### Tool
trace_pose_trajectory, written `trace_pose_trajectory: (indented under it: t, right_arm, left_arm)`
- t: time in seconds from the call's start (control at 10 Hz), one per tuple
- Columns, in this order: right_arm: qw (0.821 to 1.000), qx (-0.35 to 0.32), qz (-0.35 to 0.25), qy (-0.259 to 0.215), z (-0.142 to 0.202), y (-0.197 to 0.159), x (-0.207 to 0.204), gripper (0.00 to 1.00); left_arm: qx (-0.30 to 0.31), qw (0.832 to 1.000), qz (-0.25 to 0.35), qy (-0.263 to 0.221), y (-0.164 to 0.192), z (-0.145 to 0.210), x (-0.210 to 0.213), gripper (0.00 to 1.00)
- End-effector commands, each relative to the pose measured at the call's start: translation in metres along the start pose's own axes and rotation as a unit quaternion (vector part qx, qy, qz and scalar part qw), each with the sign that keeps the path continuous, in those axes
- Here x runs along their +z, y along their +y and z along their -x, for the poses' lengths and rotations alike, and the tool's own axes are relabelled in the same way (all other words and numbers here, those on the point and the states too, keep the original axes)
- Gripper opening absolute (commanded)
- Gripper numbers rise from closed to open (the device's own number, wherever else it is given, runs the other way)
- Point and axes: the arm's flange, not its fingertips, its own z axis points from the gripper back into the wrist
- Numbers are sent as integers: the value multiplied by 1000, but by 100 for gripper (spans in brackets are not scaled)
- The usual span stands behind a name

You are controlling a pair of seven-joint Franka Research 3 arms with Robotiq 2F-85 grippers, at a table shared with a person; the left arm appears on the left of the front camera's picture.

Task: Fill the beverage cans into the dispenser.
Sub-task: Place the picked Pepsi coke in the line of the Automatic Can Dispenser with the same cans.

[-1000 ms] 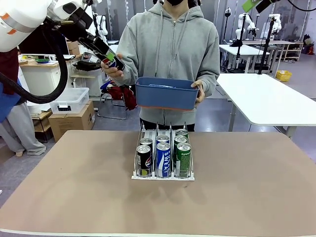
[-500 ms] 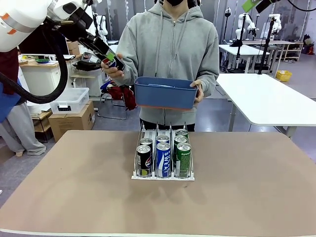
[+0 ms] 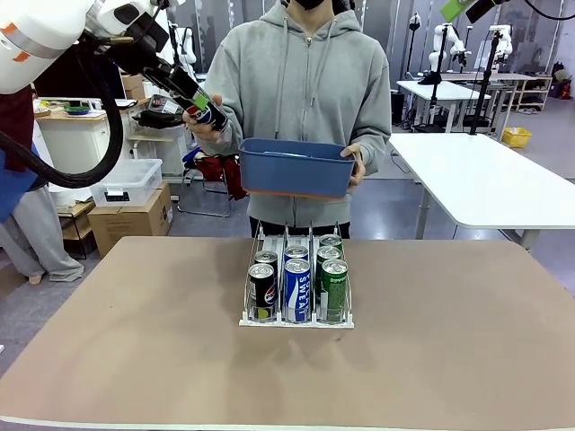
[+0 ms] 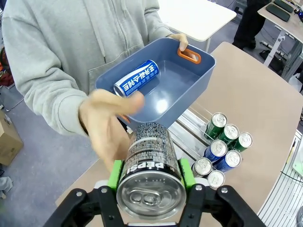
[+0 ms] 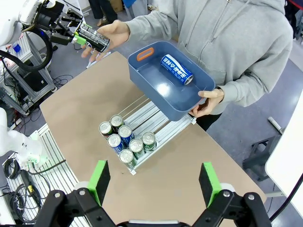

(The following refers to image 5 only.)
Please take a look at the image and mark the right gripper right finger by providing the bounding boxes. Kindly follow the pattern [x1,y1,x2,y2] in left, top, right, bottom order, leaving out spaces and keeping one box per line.
[191,162,273,227]

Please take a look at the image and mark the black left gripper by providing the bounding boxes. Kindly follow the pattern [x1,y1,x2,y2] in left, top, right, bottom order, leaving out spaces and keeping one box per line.
[36,6,92,46]

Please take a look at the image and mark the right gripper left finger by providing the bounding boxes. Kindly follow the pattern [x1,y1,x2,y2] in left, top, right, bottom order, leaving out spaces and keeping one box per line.
[37,160,112,227]

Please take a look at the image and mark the green beverage can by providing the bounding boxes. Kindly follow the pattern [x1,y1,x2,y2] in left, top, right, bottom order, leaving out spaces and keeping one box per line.
[128,138,145,159]
[118,148,137,169]
[141,131,157,152]

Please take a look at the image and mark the blue plastic bin orange handles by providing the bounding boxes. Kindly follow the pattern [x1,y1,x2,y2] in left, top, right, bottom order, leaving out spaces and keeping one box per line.
[127,41,216,122]

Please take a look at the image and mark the blue Pocari Sweat can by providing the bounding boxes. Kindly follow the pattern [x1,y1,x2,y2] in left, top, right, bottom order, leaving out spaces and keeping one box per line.
[107,133,125,156]
[160,54,194,86]
[118,125,135,145]

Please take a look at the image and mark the person's left forearm gray sleeve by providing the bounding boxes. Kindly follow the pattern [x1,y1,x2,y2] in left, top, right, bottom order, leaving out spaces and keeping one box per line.
[219,68,288,111]

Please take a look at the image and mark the person's right forearm gray sleeve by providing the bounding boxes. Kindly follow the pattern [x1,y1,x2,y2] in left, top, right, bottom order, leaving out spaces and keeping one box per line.
[125,9,183,44]

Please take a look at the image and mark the clear white can dispenser rack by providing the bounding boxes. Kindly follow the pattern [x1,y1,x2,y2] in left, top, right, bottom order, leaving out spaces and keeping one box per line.
[116,94,197,176]

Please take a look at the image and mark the person's right hand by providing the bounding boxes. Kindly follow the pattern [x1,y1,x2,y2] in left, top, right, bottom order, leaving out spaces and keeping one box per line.
[81,19,131,61]

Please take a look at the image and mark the person's left hand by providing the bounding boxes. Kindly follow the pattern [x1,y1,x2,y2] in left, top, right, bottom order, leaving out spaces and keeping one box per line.
[188,88,225,118]

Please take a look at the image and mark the bystander's dark legs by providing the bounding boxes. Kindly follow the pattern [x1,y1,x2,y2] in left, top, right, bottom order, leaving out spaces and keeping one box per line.
[89,0,118,27]

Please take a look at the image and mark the aluminium slotted mounting platform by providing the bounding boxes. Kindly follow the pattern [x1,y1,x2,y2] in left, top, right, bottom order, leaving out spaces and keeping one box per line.
[2,122,92,227]

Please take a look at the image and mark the brown cardboard box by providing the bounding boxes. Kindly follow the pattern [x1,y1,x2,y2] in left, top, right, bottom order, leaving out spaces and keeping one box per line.
[110,0,124,12]

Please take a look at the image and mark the black stool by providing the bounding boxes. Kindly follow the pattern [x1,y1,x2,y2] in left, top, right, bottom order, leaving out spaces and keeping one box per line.
[242,136,283,182]

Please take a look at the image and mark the black computer case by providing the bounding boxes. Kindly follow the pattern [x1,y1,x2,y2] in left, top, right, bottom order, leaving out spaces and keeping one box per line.
[18,60,52,93]

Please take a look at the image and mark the person's black trousers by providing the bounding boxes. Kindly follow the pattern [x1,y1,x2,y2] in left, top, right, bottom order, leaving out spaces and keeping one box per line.
[196,111,224,132]

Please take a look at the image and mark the bystander in blue clothes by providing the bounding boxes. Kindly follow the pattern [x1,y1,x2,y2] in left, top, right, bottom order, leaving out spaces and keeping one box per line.
[123,0,149,16]

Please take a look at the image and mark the large white table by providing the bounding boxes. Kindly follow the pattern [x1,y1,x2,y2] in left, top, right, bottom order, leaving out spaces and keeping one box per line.
[265,89,303,204]

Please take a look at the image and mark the person's gray hoodie torso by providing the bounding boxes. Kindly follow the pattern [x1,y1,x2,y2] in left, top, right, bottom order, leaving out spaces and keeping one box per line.
[125,0,294,115]

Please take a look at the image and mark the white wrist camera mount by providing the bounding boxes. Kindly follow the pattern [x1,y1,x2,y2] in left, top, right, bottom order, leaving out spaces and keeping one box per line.
[46,0,64,9]

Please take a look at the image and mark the black corrugated cable hose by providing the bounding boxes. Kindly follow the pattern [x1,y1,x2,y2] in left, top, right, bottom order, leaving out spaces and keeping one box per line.
[0,28,54,72]

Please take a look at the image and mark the aluminium frame rack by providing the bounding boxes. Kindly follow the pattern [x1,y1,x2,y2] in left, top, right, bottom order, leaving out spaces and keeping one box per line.
[0,30,57,115]

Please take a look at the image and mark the black cable bundle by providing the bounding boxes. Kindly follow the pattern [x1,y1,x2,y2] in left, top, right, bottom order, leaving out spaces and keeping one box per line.
[3,158,67,224]

